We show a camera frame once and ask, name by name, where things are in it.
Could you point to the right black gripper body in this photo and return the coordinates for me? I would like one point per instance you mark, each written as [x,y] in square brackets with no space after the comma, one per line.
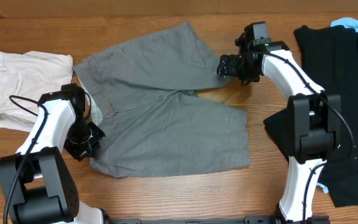
[241,70]

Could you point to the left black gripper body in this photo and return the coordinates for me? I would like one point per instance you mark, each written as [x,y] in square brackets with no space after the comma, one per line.
[84,136]

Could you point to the grey shorts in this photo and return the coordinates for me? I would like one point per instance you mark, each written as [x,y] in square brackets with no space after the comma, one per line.
[145,91]

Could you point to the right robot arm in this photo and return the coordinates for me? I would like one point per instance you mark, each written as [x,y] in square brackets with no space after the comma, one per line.
[313,119]

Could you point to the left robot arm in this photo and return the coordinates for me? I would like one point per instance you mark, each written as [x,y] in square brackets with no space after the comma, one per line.
[36,183]

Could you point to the folded beige shorts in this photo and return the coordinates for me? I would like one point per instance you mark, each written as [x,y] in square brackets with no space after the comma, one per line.
[29,75]

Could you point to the black polo shirt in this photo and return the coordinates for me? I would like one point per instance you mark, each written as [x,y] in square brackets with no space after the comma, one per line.
[315,52]

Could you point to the light blue garment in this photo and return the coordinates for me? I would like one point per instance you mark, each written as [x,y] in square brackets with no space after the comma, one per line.
[353,24]

